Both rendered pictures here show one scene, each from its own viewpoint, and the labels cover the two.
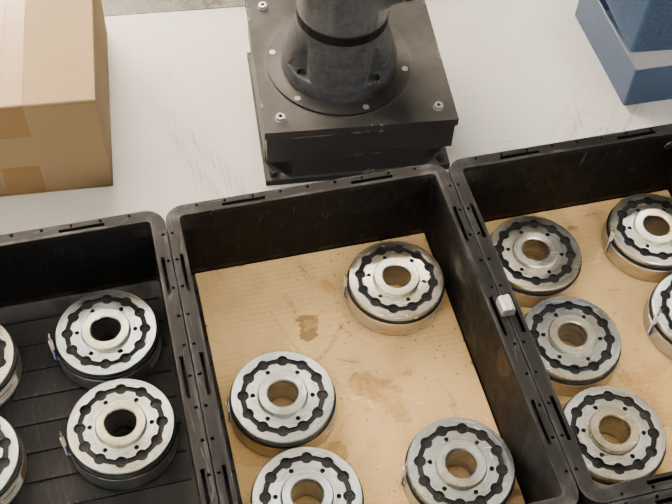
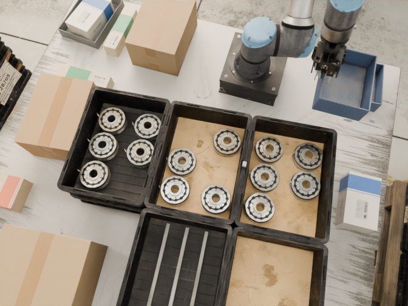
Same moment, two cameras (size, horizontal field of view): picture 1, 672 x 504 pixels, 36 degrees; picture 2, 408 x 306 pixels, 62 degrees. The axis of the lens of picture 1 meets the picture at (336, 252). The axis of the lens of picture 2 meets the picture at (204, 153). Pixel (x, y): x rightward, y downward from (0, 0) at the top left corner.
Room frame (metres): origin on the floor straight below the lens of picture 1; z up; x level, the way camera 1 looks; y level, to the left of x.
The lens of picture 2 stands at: (0.20, -0.22, 2.02)
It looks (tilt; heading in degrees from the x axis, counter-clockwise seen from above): 70 degrees down; 30
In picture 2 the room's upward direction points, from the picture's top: 1 degrees counter-clockwise
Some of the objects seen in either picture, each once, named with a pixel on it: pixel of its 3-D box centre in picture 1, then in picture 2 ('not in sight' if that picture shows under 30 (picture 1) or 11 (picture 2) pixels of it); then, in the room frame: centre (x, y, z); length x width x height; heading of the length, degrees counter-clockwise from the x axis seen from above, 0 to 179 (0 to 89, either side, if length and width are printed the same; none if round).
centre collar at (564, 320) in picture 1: (572, 335); (265, 176); (0.58, -0.24, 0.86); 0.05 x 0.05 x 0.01
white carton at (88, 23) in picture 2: not in sight; (91, 18); (0.94, 0.79, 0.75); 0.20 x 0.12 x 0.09; 1
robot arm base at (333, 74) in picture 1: (340, 34); (253, 56); (1.02, 0.01, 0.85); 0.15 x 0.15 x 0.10
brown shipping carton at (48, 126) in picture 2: not in sight; (62, 119); (0.44, 0.58, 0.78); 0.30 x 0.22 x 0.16; 19
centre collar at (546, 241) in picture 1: (535, 250); (269, 148); (0.69, -0.21, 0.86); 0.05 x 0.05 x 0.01
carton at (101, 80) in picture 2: not in sight; (85, 79); (0.66, 0.64, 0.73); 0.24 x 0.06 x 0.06; 102
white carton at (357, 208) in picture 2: not in sight; (357, 202); (0.70, -0.60, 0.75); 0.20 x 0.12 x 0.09; 14
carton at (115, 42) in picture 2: not in sight; (121, 31); (0.95, 0.64, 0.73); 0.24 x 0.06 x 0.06; 9
